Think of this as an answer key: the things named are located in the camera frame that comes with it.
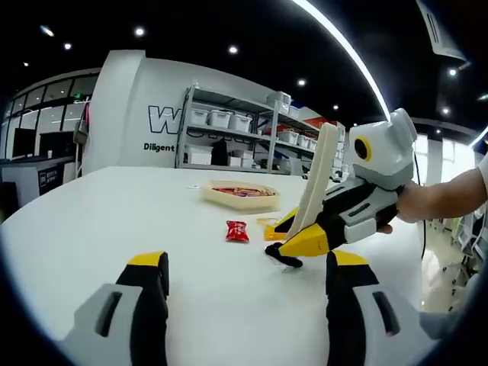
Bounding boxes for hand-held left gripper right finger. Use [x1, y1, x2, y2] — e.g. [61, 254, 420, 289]
[325, 249, 439, 366]

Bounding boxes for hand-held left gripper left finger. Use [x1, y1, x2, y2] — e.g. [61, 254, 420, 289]
[63, 250, 171, 366]

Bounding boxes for cream plastic food tongs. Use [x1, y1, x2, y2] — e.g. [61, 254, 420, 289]
[285, 121, 339, 242]

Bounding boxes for black snack packet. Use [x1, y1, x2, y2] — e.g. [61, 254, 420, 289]
[265, 242, 305, 269]

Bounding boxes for yellow cake snack packet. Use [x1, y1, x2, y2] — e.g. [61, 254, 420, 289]
[255, 216, 291, 242]

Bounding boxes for heap of mixed snack packets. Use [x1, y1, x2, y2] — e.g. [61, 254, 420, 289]
[211, 185, 275, 198]

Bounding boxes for small red snack packet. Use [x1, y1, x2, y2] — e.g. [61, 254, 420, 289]
[224, 220, 251, 244]

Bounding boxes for cream hexagonal food container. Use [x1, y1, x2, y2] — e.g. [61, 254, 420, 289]
[201, 180, 282, 212]

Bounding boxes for person's right hand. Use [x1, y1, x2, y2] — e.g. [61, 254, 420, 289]
[379, 178, 439, 234]

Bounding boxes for long ceiling light strip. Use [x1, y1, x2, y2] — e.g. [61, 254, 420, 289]
[469, 124, 488, 148]
[291, 0, 392, 123]

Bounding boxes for person's blue jeans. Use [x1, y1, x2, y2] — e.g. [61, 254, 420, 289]
[417, 309, 472, 342]

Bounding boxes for grey metal shelving rack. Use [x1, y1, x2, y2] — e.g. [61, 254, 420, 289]
[175, 85, 279, 172]
[266, 91, 348, 175]

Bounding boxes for black bag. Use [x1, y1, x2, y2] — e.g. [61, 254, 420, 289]
[210, 139, 229, 166]

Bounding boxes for ceiling air conditioner unit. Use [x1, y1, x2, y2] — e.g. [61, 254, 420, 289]
[416, 0, 468, 62]

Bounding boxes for white cardboard box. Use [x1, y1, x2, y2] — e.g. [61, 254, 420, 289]
[182, 145, 214, 166]

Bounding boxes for dark reception counter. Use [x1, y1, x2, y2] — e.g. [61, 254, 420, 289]
[0, 155, 77, 209]

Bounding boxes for black monitor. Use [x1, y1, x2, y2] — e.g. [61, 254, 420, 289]
[39, 130, 74, 158]
[12, 127, 38, 160]

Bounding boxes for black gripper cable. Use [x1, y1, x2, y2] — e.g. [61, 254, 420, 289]
[413, 152, 429, 261]

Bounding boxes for hanging bag with straps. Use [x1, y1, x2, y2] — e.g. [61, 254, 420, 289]
[74, 101, 92, 178]

